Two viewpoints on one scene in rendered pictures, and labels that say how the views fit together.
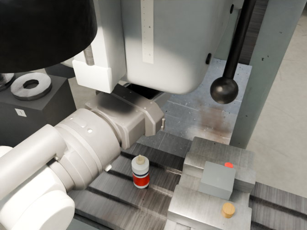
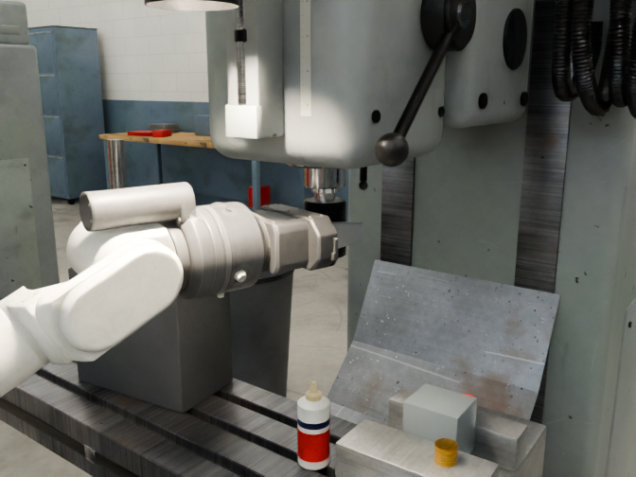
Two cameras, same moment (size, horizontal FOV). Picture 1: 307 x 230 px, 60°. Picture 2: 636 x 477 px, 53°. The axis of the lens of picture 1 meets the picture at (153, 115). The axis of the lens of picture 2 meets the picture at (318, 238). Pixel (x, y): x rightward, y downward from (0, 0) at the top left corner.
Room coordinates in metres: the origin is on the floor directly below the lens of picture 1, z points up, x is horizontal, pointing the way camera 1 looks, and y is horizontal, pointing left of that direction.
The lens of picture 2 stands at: (-0.34, -0.16, 1.39)
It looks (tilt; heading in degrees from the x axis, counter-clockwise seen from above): 14 degrees down; 15
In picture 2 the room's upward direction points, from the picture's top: straight up
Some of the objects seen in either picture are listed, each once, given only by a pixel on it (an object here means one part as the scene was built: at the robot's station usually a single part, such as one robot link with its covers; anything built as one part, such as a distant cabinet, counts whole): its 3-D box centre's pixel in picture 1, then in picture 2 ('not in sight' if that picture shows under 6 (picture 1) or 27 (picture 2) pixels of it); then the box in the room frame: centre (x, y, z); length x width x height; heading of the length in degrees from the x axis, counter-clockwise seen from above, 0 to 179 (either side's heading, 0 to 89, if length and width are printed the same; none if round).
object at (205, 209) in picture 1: (208, 213); (414, 470); (0.22, -0.11, 1.02); 0.15 x 0.06 x 0.04; 70
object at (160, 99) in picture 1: (160, 101); (342, 235); (0.31, -0.01, 1.23); 0.06 x 0.02 x 0.03; 143
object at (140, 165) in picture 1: (140, 169); (313, 422); (0.35, 0.03, 0.98); 0.04 x 0.04 x 0.11
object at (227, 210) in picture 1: (227, 210); (446, 452); (0.22, -0.14, 1.05); 0.02 x 0.02 x 0.02
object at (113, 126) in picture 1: (107, 127); (256, 244); (0.26, 0.07, 1.23); 0.13 x 0.12 x 0.10; 53
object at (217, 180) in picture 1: (215, 183); (439, 425); (0.28, -0.13, 1.04); 0.06 x 0.05 x 0.06; 70
